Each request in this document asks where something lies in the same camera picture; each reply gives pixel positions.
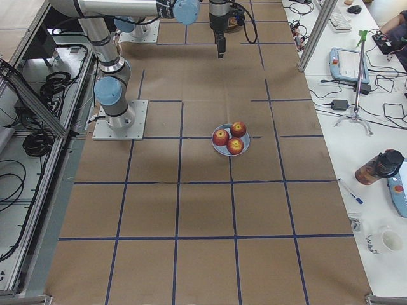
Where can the brown water bottle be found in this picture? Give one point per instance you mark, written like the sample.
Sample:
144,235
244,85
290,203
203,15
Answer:
385,165

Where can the silver tripod stand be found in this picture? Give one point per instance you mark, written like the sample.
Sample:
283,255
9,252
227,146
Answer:
355,117

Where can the black power adapter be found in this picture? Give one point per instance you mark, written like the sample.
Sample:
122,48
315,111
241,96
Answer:
339,105

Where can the aluminium frame post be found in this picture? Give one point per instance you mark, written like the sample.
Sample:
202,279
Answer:
316,33

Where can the black computer mouse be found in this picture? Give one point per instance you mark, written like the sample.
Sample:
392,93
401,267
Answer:
355,9

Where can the red apple plate left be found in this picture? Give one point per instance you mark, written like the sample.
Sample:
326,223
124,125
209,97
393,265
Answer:
220,137

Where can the red apple plate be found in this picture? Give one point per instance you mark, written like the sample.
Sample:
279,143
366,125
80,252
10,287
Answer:
235,146
238,129
220,137

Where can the red apple plate back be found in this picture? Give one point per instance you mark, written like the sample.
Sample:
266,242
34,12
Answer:
238,129

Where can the grey blue plate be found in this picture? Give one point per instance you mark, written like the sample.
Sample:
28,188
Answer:
222,149

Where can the teach pendant with screen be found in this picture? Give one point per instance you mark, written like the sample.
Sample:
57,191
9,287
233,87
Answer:
343,64

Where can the white keyboard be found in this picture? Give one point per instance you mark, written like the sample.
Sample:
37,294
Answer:
338,22

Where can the white cup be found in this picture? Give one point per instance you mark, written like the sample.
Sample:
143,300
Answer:
384,241

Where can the blue white pen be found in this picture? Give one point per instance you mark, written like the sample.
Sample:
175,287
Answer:
353,194

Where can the red apple plate front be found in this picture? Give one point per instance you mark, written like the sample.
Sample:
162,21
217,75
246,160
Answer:
235,146

